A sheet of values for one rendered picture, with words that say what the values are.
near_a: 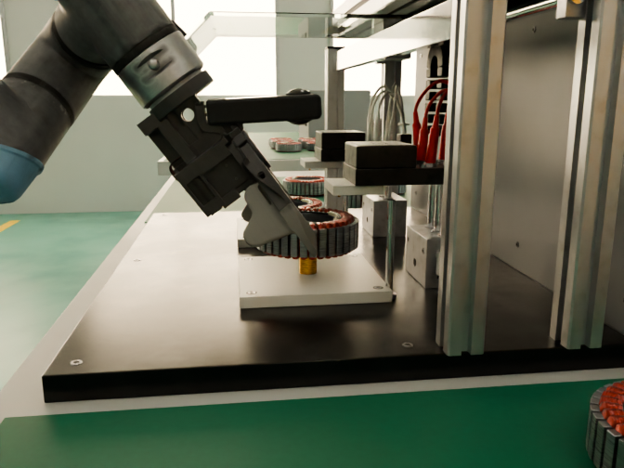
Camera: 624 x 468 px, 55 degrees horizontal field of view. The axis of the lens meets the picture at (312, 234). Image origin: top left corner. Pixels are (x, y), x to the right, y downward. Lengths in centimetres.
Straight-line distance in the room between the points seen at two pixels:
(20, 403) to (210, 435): 15
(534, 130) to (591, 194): 22
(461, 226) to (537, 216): 25
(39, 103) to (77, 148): 489
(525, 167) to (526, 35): 15
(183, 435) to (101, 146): 510
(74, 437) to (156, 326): 15
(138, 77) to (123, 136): 484
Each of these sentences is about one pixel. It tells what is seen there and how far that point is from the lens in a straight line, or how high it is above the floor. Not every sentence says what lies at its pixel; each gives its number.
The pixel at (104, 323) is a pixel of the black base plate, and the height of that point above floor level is 77.
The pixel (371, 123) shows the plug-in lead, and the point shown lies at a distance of 88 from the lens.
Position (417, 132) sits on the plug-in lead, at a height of 93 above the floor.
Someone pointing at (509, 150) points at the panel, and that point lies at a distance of 76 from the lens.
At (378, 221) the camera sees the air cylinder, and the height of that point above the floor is 79.
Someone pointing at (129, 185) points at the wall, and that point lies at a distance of 547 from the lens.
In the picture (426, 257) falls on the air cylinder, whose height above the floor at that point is 80.
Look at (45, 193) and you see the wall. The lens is 564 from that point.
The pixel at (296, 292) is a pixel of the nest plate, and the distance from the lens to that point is 58.
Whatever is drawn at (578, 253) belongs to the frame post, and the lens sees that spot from 51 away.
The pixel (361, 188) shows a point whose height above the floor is 88.
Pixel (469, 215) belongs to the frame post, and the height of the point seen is 88.
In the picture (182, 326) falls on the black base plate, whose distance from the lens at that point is 55.
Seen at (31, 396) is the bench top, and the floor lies 75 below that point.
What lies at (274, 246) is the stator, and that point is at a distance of 60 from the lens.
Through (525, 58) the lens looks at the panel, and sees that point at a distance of 74.
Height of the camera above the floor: 97
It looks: 13 degrees down
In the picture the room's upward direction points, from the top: straight up
